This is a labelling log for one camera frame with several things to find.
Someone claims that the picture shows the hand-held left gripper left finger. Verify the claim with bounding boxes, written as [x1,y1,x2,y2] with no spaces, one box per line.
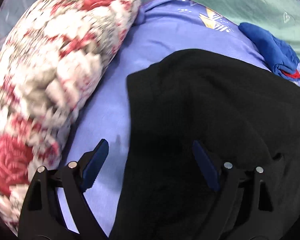
[17,139,109,240]

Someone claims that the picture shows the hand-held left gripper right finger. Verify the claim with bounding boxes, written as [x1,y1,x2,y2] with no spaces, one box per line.
[192,140,287,240]

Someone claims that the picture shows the black pants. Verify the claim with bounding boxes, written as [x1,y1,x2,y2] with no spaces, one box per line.
[109,49,300,240]

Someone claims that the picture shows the red and white floral pillow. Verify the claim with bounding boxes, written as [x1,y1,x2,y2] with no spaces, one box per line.
[0,0,142,237]

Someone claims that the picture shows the red folded garment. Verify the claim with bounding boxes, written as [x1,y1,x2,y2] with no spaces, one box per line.
[281,70,300,80]

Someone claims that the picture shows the blue folded garment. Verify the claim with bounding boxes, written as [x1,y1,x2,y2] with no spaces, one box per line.
[239,22,300,78]

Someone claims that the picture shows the purple printed blanket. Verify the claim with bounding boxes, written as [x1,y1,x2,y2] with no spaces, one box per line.
[55,0,300,236]

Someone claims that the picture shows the teal printed bedsheet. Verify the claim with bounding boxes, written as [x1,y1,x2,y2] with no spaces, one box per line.
[170,0,300,69]

